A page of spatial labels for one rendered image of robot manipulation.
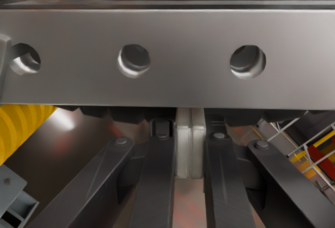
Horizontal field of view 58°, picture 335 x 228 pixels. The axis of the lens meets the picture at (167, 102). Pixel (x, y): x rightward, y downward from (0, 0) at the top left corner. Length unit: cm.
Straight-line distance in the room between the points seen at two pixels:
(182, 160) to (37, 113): 16
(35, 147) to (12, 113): 82
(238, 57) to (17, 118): 17
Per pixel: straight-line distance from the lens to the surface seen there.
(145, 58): 16
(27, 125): 27
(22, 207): 73
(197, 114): 16
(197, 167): 16
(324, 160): 463
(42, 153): 107
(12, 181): 64
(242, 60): 17
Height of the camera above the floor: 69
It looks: 18 degrees down
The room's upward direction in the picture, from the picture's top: 48 degrees clockwise
